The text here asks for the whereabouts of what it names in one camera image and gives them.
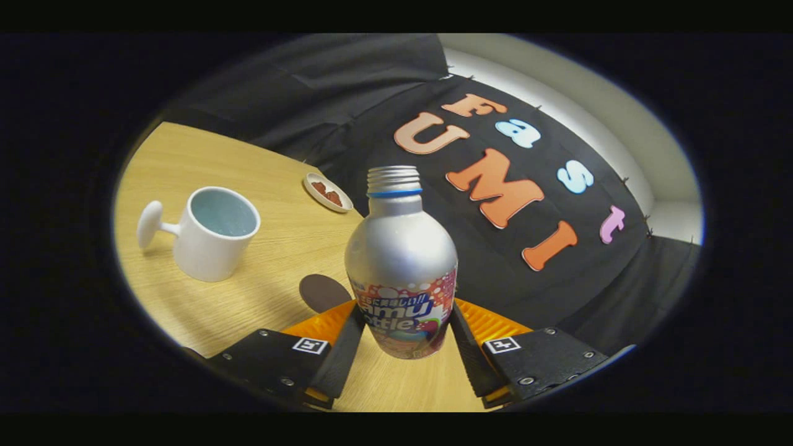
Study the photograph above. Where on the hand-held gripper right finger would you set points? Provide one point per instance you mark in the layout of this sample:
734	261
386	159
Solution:
474	365

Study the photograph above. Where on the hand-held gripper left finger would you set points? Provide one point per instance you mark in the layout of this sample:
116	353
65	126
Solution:
344	365

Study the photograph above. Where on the dark brown round coaster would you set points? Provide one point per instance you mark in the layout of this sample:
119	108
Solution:
322	291

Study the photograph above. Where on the silver juice bottle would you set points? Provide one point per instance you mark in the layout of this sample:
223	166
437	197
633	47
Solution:
399	248

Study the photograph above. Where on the white cup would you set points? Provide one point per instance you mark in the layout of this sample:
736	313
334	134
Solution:
204	254

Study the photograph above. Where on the wooden table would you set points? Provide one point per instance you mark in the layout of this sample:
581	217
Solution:
248	310

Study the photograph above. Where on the small white plate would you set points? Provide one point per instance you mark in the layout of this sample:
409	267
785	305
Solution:
317	197

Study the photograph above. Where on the red food pieces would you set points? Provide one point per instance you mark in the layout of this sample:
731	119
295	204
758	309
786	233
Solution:
327	192

